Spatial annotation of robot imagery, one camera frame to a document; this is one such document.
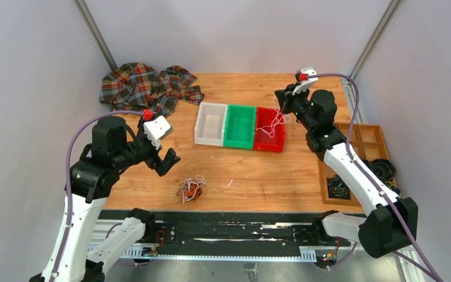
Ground red plastic bin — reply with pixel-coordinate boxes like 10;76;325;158
253;107;286;153

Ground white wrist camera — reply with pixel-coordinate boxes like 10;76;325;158
292;66;318;95
143;116;173;150

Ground black mounting rail base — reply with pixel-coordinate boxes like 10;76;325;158
89;209;370;269

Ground white cable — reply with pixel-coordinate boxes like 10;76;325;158
255;99;292;140
180;175;207;205

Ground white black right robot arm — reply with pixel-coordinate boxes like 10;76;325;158
275;89;418;258

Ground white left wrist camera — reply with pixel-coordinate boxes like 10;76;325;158
143;116;173;150

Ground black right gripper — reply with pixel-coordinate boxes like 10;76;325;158
275;82;315;132

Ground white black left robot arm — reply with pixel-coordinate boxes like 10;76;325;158
32;111;180;281

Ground plaid flannel shirt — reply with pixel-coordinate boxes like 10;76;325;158
99;63;205;116

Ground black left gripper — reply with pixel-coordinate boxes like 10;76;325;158
115;115;181;174

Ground wooden compartment tray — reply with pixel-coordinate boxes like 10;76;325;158
318;124;402;208

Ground white plastic bin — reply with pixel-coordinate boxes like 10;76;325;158
194;102;228;147

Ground green plastic bin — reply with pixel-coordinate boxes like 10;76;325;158
223;105;257;150

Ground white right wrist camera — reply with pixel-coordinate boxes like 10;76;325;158
292;66;318;95

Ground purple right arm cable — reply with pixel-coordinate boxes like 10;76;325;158
297;72;444;282

